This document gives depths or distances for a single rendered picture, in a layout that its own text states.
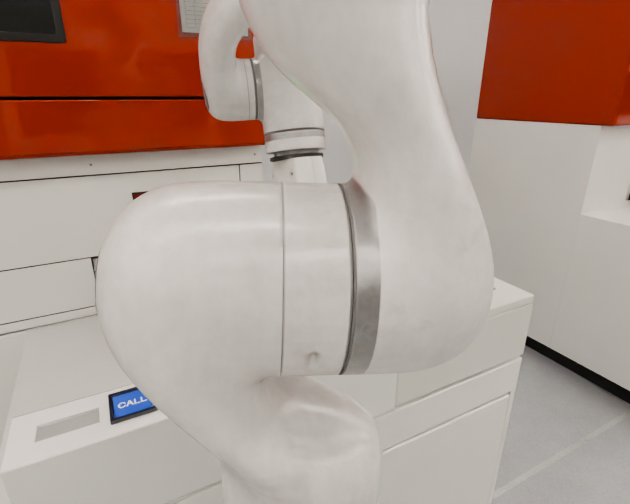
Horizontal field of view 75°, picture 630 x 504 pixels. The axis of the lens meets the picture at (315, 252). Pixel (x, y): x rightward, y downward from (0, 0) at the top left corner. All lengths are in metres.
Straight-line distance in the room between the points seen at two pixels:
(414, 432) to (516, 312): 0.31
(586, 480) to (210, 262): 1.91
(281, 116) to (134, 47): 0.54
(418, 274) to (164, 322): 0.13
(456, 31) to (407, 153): 3.45
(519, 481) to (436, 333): 1.70
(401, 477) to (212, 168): 0.84
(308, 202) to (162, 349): 0.10
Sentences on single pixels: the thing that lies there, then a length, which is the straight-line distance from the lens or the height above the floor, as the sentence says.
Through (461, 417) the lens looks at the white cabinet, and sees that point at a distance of 0.96.
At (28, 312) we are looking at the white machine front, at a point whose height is 0.86.
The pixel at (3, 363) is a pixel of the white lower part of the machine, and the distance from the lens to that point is 1.27.
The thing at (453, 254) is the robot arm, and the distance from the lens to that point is 0.22.
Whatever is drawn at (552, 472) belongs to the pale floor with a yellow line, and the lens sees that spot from 2.00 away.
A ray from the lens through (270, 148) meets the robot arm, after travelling 0.57.
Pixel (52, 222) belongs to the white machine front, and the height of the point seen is 1.07.
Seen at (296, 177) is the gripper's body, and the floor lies 1.25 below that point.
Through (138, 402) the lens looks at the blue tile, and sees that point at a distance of 0.63.
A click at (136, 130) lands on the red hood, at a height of 1.27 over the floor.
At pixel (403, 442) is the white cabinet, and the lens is 0.88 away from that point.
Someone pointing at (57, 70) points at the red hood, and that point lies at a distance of 1.03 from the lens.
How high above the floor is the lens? 1.34
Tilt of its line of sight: 21 degrees down
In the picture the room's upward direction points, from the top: straight up
